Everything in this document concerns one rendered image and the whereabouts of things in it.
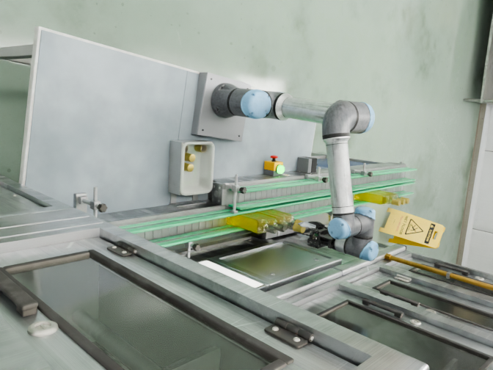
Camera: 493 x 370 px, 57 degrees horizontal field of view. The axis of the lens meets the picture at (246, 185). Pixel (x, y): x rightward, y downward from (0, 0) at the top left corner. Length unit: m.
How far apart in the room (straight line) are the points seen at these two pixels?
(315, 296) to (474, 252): 6.27
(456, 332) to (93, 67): 1.51
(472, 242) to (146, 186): 6.49
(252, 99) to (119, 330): 1.35
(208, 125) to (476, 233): 6.25
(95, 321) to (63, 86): 1.14
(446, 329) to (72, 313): 1.26
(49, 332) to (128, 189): 1.26
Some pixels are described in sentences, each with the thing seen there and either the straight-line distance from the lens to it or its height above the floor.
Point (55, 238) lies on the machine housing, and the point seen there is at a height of 1.43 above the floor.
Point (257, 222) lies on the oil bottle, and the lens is 1.91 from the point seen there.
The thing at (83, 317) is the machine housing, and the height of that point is 1.75.
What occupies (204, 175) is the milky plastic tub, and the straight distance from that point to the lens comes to 2.02.
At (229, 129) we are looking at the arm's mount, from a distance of 2.08.
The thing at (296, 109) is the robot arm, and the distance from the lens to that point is 1.87.
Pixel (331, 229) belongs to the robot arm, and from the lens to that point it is 1.61.
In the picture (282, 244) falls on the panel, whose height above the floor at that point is 1.03.
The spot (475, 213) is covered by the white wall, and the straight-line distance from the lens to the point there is 7.76.
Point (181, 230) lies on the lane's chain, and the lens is 1.89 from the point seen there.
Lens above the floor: 2.30
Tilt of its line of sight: 43 degrees down
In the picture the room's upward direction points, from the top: 103 degrees clockwise
